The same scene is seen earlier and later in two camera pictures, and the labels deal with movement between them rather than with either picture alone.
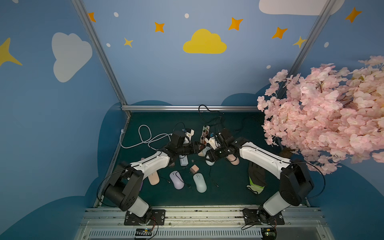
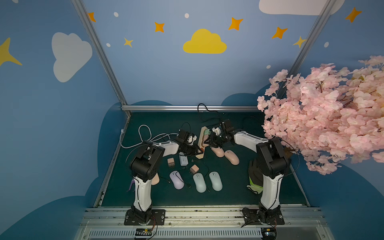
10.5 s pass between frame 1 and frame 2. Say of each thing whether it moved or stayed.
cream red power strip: stayed
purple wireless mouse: stayed
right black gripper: moved
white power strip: stayed
